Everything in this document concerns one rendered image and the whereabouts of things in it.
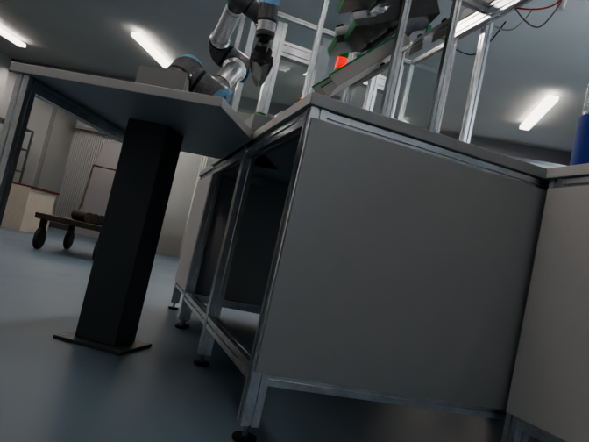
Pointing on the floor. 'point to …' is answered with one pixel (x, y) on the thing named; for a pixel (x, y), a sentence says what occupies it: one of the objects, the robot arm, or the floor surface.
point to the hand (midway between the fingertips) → (258, 82)
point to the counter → (26, 207)
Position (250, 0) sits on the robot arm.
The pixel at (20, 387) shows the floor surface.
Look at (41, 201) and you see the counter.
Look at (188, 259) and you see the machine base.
